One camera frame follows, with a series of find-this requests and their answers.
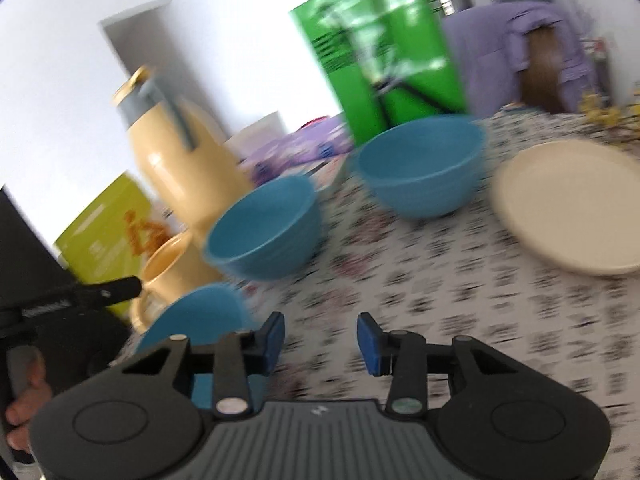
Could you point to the green paper bag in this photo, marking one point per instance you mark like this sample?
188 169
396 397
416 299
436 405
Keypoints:
415 60

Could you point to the cream plate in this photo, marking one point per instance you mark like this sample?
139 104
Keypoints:
565 205

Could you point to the opened purple tissue pack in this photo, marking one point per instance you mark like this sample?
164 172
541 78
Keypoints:
260 140

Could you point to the brown wooden chair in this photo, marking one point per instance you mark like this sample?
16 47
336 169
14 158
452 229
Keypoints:
545 70

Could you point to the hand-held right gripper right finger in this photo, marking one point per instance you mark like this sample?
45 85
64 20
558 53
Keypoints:
367 346

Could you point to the yellow thermos jug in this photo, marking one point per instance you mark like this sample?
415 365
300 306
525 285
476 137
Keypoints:
165 170

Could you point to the yellow mug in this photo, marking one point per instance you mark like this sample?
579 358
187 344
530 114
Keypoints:
175 270

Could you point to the person's left hand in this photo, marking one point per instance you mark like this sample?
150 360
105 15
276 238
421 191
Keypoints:
27 410

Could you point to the calligraphy printed tablecloth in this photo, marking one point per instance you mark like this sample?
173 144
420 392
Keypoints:
400 285

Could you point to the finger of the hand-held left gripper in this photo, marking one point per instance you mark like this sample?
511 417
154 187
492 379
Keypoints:
110 291

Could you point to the blue bowl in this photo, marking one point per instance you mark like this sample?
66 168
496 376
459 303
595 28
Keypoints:
265 230
200 310
420 175

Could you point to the yellow-green cardboard box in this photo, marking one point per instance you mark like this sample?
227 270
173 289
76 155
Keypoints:
100 240

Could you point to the yellow flower branches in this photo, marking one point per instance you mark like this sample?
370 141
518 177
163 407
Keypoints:
610 110

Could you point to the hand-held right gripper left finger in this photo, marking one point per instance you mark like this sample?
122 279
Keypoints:
274 341

